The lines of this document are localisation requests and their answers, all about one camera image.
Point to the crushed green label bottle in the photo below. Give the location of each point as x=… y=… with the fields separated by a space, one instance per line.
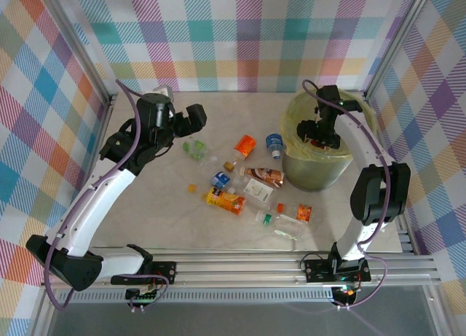
x=198 y=145

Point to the green plastic bin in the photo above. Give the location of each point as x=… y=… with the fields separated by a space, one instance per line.
x=313 y=175

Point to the orange bottle cap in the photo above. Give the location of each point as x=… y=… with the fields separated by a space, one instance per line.
x=191 y=187

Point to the brown coffee pouch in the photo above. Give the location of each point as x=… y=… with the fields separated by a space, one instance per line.
x=265 y=175

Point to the clear bottle orange label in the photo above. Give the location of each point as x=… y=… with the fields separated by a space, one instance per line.
x=304 y=212

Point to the orange juice bottle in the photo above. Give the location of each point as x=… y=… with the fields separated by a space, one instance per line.
x=224 y=200

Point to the white label clear bottle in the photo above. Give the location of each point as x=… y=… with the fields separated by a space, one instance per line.
x=256 y=192

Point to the clear bottle green neck band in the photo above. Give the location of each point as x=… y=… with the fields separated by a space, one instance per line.
x=268 y=219

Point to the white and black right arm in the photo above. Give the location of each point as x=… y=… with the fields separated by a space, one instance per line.
x=364 y=197

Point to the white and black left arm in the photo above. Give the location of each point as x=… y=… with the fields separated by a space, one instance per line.
x=96 y=199

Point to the red and white bottle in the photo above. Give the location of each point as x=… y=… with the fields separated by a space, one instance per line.
x=319 y=143

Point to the crushed blue label bottle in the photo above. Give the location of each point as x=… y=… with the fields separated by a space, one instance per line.
x=273 y=141

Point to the brown bottle cap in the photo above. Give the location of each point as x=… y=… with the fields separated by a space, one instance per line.
x=228 y=165

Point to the orange label plastic bottle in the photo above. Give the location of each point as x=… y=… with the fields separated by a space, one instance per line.
x=245 y=144

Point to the green terminal circuit board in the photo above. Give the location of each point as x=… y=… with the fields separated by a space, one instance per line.
x=145 y=298

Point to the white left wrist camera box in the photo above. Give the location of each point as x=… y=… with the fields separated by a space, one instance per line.
x=164 y=92

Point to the aluminium frame post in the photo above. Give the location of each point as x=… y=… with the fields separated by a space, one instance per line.
x=407 y=22
x=77 y=41

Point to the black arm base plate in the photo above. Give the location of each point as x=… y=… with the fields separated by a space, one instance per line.
x=316 y=272
x=165 y=272

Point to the aluminium front rail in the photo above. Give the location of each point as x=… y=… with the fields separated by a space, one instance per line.
x=236 y=270

